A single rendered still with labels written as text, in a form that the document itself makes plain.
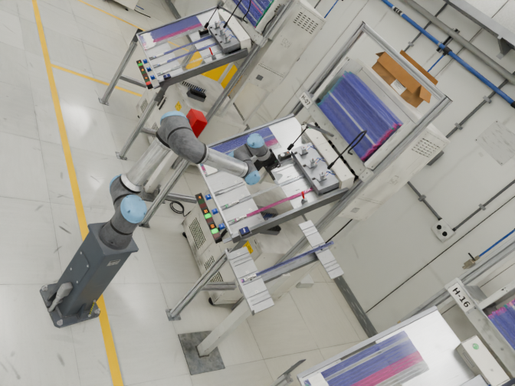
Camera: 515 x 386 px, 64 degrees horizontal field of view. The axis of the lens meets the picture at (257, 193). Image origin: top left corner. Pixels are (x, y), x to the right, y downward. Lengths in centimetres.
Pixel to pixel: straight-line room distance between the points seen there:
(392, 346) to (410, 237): 189
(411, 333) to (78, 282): 156
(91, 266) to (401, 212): 267
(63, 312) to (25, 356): 26
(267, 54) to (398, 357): 236
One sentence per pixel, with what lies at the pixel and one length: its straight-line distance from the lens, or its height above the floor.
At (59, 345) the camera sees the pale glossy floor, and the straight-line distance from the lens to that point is 234.
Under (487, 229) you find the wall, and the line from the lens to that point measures 359.
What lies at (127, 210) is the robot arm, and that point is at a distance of 189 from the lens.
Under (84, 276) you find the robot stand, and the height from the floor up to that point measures 34.
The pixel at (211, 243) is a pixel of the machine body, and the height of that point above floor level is 26.
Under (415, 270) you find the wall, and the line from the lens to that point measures 377.
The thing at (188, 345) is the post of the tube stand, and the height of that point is 1.
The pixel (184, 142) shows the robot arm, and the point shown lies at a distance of 172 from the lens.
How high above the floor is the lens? 196
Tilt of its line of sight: 27 degrees down
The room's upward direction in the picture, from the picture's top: 41 degrees clockwise
